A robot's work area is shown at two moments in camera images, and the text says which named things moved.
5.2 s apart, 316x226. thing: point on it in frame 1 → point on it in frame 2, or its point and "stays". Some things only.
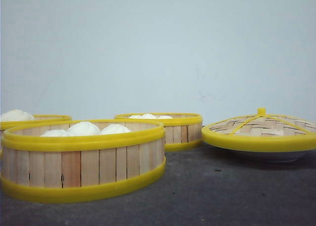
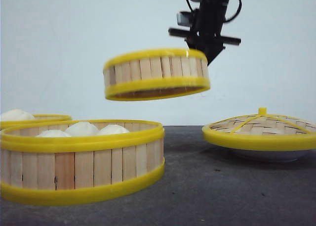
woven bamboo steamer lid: [262, 132] stays
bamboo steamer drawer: [182, 130] → [156, 74]
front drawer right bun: [114, 129] stays
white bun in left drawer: [16, 115] stays
